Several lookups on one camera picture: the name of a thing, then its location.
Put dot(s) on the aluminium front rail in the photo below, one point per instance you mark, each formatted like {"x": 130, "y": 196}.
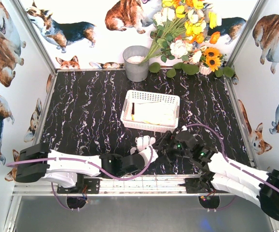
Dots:
{"x": 155, "y": 185}

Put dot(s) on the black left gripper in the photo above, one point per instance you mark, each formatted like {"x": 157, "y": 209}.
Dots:
{"x": 134, "y": 150}

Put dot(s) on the grey metal bucket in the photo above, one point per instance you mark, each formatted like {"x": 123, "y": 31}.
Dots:
{"x": 136, "y": 64}

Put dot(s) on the sunflower pot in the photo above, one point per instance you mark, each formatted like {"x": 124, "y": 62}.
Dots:
{"x": 212, "y": 61}

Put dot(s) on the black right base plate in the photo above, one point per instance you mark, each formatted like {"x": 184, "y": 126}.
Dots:
{"x": 201, "y": 184}

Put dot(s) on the artificial flower bouquet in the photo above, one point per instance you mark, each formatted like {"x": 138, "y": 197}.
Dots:
{"x": 182, "y": 27}

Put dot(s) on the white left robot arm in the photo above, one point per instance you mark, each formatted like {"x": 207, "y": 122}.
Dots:
{"x": 39, "y": 162}

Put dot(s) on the cream knit glove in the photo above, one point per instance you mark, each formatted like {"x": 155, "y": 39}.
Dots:
{"x": 156, "y": 113}

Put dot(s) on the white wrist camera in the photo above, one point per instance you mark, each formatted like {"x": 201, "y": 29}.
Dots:
{"x": 148, "y": 153}
{"x": 183, "y": 128}

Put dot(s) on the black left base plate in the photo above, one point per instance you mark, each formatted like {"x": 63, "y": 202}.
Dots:
{"x": 79, "y": 186}

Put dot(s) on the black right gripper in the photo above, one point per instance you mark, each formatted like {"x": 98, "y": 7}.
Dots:
{"x": 169, "y": 139}

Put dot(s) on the white plastic storage basket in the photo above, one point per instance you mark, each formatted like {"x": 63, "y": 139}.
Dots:
{"x": 136, "y": 96}

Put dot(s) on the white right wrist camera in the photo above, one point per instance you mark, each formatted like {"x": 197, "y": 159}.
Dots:
{"x": 183, "y": 128}

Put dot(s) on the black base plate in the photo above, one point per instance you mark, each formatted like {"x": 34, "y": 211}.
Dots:
{"x": 201, "y": 184}
{"x": 79, "y": 186}

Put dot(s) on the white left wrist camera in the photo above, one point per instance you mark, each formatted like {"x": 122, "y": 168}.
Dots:
{"x": 148, "y": 153}

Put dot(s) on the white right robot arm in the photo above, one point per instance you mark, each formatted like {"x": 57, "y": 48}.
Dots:
{"x": 223, "y": 174}

